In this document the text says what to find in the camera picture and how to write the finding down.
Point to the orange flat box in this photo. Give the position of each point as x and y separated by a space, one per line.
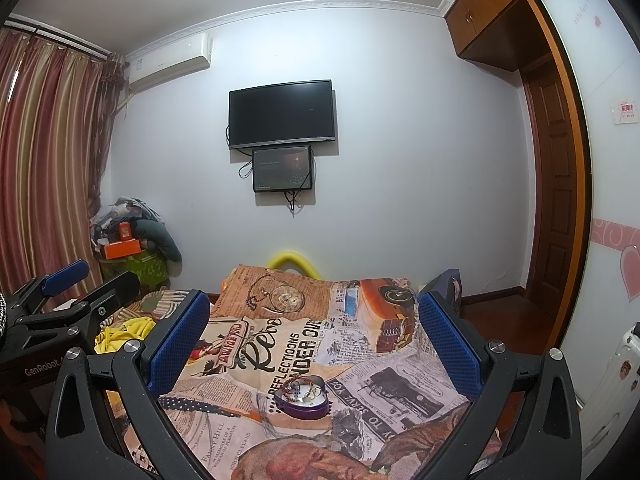
120 249

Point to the dark curtain rod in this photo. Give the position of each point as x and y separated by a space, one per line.
60 37

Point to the yellow foam tube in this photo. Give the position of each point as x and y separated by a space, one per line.
292 260

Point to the dark blue bag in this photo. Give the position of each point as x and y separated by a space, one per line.
447 285

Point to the white sliding wardrobe door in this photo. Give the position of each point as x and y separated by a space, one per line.
605 160

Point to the striped red curtain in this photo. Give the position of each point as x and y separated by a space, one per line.
45 160

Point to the brown wooden wall cabinet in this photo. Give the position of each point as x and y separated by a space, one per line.
492 15

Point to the pile of clothes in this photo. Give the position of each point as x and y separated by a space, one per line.
117 210

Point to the brown wooden door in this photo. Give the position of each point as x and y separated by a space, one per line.
555 185

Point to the white air conditioner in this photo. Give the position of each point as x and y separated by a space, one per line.
167 62

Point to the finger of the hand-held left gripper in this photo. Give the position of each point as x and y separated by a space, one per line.
65 276
115 292

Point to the newspaper printed blanket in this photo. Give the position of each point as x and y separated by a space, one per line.
310 350

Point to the small red box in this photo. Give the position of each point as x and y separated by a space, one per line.
125 231

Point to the small black monitor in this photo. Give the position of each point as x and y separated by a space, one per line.
282 169

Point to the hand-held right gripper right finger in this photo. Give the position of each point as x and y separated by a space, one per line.
450 345

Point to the white suitcase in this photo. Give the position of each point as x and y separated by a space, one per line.
615 380

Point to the purple heart-shaped tin box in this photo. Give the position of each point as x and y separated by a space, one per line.
302 407

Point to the black wall television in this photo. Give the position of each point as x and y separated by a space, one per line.
281 114

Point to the dark grey pillow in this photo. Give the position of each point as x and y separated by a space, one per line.
160 242

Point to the pink square wall sticker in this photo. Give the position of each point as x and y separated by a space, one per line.
626 110

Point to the yellow cloth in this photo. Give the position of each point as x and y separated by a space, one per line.
127 330

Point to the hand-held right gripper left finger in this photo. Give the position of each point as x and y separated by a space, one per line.
180 345

